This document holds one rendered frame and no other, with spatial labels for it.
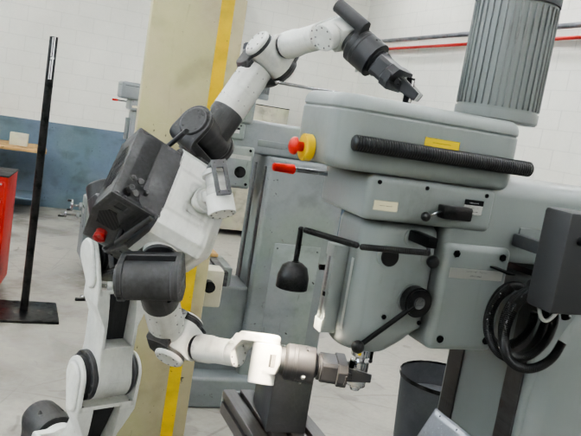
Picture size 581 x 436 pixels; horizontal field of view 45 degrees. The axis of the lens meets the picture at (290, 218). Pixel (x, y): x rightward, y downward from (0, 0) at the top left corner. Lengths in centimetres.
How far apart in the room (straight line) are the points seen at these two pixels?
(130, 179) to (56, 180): 890
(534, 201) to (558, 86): 597
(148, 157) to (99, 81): 881
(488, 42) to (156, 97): 183
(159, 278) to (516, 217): 84
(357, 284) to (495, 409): 54
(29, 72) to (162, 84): 729
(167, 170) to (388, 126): 55
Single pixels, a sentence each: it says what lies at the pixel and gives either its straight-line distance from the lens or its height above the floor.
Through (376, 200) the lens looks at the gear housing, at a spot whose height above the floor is 168.
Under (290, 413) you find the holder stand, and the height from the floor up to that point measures 97.
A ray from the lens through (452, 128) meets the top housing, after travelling 159.
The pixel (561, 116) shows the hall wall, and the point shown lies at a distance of 761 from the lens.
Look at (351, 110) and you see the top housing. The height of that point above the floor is 185.
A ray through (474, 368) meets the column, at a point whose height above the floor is 124.
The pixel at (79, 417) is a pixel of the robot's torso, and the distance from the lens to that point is 213.
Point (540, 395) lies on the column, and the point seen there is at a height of 126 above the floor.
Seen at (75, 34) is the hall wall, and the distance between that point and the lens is 1049.
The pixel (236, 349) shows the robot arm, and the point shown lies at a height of 124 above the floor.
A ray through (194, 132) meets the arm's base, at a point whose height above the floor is 174.
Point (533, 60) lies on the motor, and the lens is 175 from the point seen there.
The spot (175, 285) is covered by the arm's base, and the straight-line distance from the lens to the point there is 160.
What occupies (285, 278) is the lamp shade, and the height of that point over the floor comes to 147.
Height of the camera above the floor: 182
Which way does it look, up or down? 8 degrees down
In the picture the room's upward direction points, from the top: 9 degrees clockwise
